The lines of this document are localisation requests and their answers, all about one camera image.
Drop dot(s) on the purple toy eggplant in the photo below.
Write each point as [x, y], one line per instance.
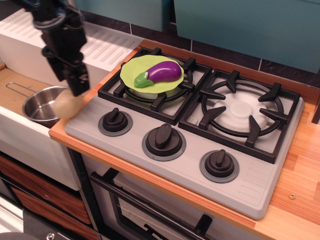
[165, 71]

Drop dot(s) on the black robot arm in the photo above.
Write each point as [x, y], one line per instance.
[39, 7]

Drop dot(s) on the wooden drawer front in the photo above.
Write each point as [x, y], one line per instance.
[47, 189]

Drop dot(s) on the small steel pot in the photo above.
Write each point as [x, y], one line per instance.
[38, 104]

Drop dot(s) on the grey toy stove top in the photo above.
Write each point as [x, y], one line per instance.
[249, 194]

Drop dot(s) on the light green plastic plate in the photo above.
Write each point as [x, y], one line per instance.
[137, 65]

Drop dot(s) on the black right burner grate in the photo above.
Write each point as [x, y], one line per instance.
[243, 114]

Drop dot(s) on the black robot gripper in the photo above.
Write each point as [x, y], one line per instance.
[64, 37]

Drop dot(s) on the black right stove knob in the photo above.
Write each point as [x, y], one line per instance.
[219, 166]

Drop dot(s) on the black middle stove knob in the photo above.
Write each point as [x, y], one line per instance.
[164, 143]

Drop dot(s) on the black left stove knob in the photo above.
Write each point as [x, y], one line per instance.
[115, 123]

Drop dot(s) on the white sink unit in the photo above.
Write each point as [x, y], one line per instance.
[24, 69]

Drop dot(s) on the black stove knob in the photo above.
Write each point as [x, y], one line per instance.
[164, 143]
[115, 123]
[219, 166]

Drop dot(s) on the toy oven door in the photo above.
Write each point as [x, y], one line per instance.
[149, 222]

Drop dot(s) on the beige toy potato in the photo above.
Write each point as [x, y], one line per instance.
[66, 105]

